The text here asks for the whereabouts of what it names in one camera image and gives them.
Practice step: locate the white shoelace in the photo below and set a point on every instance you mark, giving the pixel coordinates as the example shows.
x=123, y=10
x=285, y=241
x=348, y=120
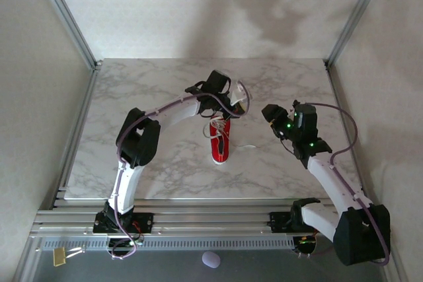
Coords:
x=248, y=146

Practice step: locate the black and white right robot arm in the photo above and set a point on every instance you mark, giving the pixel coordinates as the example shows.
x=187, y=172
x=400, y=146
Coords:
x=330, y=179

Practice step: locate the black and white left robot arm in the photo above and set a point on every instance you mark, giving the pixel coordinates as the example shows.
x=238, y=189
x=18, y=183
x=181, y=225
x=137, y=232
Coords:
x=127, y=186

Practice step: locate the lilac oval object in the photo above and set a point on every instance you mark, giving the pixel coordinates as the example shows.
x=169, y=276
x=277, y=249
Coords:
x=211, y=259

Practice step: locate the yellow binder clip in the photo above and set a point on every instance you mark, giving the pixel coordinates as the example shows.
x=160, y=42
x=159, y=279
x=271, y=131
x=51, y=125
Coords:
x=61, y=257

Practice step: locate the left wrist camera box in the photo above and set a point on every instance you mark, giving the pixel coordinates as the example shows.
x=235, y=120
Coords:
x=238, y=95

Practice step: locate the aluminium table side rail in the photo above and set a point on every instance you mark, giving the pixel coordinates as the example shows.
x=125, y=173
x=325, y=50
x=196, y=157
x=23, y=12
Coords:
x=343, y=110
x=84, y=110

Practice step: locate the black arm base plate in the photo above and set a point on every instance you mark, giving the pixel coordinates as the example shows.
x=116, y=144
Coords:
x=145, y=221
x=277, y=222

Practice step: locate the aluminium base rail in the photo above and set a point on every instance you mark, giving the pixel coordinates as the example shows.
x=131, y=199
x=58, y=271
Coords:
x=215, y=219

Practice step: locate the aluminium frame post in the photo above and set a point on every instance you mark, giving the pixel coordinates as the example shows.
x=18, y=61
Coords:
x=358, y=11
x=65, y=11

